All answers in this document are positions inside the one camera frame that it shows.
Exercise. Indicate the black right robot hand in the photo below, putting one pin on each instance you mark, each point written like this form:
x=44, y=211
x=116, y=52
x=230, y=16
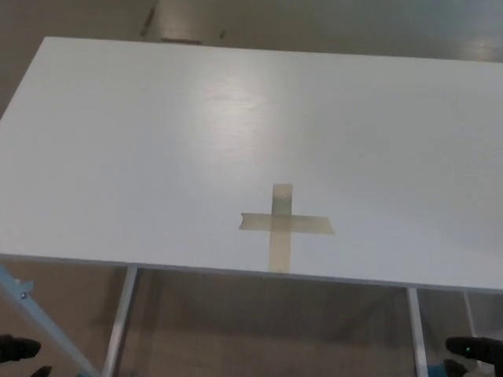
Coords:
x=483, y=349

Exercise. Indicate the white metal table leg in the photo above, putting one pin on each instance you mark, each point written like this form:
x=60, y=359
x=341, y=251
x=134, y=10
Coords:
x=417, y=330
x=471, y=314
x=122, y=314

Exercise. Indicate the light blue metal frame bar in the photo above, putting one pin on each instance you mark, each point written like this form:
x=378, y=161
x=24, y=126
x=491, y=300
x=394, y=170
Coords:
x=39, y=318

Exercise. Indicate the teal floor tape piece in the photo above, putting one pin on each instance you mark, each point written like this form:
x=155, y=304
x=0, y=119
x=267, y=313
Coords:
x=435, y=371

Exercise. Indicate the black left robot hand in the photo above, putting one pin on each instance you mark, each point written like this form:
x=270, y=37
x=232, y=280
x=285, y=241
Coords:
x=15, y=349

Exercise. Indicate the tan tape cross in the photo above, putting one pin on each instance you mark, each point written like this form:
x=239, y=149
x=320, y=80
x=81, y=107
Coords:
x=255, y=222

